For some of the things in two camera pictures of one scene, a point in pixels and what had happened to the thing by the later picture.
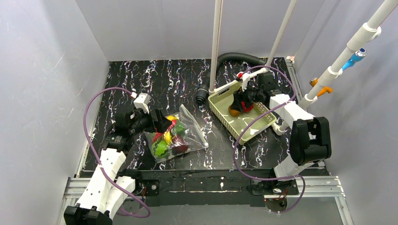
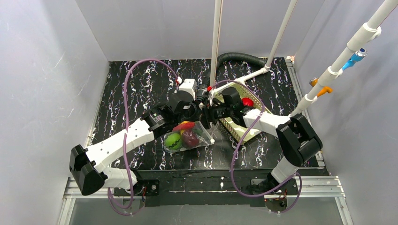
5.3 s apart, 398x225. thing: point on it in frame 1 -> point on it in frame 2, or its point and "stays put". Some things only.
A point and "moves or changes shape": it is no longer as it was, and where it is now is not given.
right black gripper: [245, 96] -> [207, 115]
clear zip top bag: [183, 135] moves or changes shape
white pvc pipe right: [369, 32] stays put
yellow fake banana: [167, 135] -> [182, 131]
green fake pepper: [179, 128] -> [197, 131]
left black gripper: [156, 118] -> [201, 101]
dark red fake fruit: [179, 145] -> [190, 139]
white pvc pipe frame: [242, 77] stays put
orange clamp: [314, 81] stays put
